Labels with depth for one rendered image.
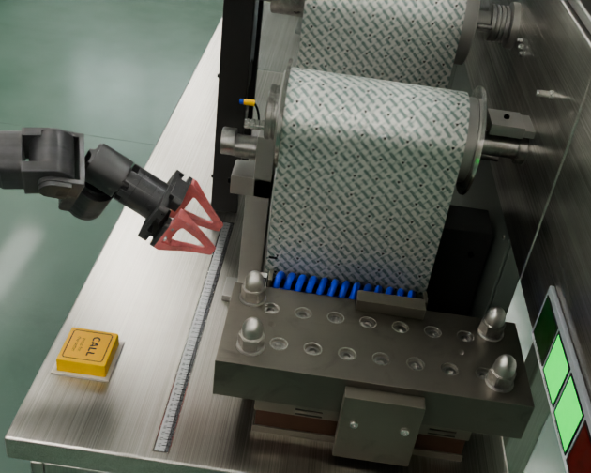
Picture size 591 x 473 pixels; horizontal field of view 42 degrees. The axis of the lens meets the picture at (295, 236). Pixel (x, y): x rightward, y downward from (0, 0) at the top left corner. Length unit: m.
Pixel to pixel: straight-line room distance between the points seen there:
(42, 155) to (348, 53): 0.48
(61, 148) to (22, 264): 1.83
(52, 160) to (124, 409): 0.34
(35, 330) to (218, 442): 1.58
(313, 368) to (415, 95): 0.37
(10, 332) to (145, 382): 1.48
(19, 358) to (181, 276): 1.25
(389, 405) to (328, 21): 0.57
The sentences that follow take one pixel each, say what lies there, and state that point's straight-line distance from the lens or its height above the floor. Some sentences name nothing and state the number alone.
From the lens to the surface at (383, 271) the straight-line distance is 1.10.
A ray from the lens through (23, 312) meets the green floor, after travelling 2.64.
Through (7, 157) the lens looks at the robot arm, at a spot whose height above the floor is 1.20.
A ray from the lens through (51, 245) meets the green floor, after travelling 2.92.
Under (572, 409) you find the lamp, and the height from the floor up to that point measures 1.20.
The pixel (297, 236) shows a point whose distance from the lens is 1.07.
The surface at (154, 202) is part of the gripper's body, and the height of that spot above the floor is 1.13.
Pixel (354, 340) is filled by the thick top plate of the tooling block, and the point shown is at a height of 1.03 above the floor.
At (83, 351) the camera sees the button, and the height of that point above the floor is 0.92.
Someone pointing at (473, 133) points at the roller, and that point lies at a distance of 1.01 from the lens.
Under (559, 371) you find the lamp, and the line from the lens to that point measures 0.82.
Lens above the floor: 1.70
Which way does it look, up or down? 34 degrees down
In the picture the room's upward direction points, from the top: 8 degrees clockwise
